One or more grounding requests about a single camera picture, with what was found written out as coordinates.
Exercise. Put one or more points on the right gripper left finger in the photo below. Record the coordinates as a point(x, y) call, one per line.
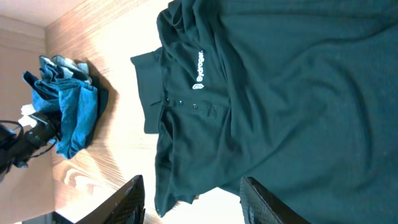
point(125, 206)

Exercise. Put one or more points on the folded navy blue shorts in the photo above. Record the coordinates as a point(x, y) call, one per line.
point(77, 103)

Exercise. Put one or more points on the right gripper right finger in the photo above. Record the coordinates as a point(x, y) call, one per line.
point(260, 206)

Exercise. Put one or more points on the black polo shirt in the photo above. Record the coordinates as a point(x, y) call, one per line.
point(300, 95)

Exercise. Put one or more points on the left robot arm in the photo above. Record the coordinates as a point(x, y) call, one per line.
point(19, 146)

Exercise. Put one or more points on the folded white garment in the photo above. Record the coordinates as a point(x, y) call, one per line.
point(61, 68)

